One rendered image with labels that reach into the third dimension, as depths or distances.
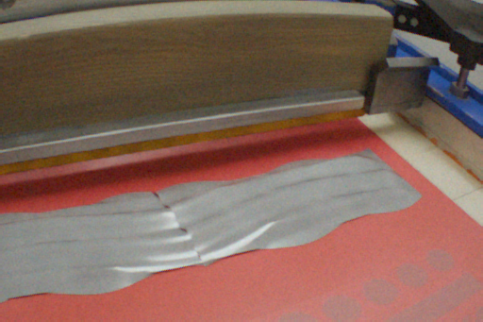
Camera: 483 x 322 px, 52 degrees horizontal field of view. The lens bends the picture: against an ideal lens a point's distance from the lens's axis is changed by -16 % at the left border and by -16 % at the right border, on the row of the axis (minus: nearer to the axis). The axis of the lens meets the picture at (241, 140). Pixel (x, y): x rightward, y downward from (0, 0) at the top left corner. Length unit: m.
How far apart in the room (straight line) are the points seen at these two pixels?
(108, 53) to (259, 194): 0.13
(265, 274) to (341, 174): 0.12
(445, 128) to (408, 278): 0.19
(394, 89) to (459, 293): 0.20
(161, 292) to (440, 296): 0.16
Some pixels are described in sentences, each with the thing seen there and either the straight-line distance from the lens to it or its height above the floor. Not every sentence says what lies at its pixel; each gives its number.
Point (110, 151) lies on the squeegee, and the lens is 0.37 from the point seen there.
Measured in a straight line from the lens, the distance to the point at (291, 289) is 0.30.
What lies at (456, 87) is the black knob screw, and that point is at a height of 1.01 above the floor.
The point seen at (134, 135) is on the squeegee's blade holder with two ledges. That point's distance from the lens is 0.34.
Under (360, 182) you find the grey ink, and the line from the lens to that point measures 0.39.
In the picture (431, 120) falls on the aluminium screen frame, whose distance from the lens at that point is 0.49.
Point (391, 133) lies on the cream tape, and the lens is 0.48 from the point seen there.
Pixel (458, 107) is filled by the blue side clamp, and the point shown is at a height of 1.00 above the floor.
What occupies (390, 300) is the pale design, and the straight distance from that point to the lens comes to 0.31.
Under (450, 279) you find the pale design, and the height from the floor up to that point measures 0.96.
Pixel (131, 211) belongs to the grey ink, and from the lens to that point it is 0.33.
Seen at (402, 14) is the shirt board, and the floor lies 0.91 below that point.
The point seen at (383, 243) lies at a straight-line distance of 0.35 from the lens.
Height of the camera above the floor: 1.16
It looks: 30 degrees down
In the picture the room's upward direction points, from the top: 10 degrees clockwise
